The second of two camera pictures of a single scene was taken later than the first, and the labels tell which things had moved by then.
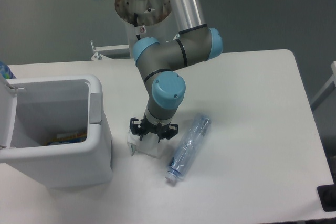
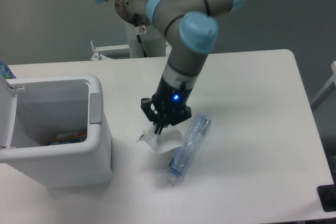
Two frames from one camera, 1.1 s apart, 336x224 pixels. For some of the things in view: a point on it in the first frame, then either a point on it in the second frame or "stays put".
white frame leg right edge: [327, 88] stays put
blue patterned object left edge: [6, 72] stays put
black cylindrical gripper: [138, 127] -> [171, 98]
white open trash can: [51, 130] stays put
